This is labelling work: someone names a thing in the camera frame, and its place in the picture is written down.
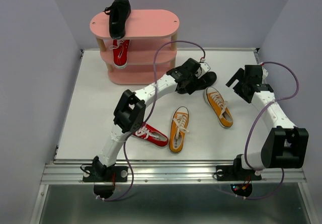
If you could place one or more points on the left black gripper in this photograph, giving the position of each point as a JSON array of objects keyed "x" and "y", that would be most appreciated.
[{"x": 188, "y": 88}]

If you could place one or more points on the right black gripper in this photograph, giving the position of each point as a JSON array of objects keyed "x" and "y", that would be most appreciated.
[{"x": 239, "y": 75}]

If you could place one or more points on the black canvas shoe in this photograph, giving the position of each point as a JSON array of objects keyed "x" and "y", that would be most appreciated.
[
  {"x": 118, "y": 12},
  {"x": 207, "y": 80}
]

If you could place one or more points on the orange sneaker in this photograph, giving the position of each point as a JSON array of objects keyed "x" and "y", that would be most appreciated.
[
  {"x": 219, "y": 106},
  {"x": 179, "y": 124}
]

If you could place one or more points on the red sneaker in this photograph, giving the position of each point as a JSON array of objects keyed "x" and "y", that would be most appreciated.
[
  {"x": 152, "y": 135},
  {"x": 120, "y": 51}
]

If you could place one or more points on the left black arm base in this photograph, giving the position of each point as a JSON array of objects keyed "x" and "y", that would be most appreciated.
[{"x": 105, "y": 182}]

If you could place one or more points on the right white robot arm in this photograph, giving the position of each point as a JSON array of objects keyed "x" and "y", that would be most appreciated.
[{"x": 285, "y": 145}]

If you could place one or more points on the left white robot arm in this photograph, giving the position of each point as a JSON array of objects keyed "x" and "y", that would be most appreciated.
[{"x": 130, "y": 110}]

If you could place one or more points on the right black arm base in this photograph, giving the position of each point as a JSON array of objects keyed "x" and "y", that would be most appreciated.
[{"x": 241, "y": 178}]

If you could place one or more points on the pink three-tier shoe shelf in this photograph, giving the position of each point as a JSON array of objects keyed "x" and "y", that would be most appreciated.
[{"x": 150, "y": 36}]

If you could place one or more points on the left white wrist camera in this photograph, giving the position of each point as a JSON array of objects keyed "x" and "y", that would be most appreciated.
[{"x": 204, "y": 68}]

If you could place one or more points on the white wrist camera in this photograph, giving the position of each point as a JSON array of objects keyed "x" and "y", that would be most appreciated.
[
  {"x": 264, "y": 71},
  {"x": 204, "y": 68}
]

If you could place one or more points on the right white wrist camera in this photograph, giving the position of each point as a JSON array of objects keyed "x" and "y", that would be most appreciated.
[{"x": 264, "y": 71}]

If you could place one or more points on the aluminium front rail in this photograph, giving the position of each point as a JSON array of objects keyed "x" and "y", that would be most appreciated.
[{"x": 167, "y": 172}]

